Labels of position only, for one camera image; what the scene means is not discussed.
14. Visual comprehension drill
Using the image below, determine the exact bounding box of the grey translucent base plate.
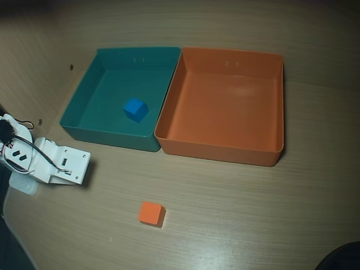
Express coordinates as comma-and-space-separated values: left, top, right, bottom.
8, 171, 39, 196

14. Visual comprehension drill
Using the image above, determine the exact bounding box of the blue cube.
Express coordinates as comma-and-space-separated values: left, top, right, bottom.
122, 97, 149, 123

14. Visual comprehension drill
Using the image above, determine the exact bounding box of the thin looped motor cable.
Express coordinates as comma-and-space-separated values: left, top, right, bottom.
13, 119, 35, 132

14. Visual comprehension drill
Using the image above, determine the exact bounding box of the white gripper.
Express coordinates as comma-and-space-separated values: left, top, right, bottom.
29, 137, 59, 185

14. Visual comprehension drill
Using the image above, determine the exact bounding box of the black round object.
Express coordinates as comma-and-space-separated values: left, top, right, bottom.
317, 241, 360, 270

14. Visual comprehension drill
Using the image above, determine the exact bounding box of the orange cube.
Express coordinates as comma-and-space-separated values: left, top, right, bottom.
138, 201, 167, 228

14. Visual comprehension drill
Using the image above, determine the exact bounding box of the orange plastic box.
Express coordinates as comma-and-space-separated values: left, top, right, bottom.
154, 46, 284, 167

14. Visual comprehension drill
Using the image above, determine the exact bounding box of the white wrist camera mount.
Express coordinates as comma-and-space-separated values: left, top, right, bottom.
49, 143, 91, 186

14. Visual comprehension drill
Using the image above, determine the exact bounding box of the teal plastic box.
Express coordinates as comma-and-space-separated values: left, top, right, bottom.
59, 46, 182, 153

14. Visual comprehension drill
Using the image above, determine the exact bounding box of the white and red wire bundle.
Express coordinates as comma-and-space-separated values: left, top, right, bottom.
0, 142, 33, 174

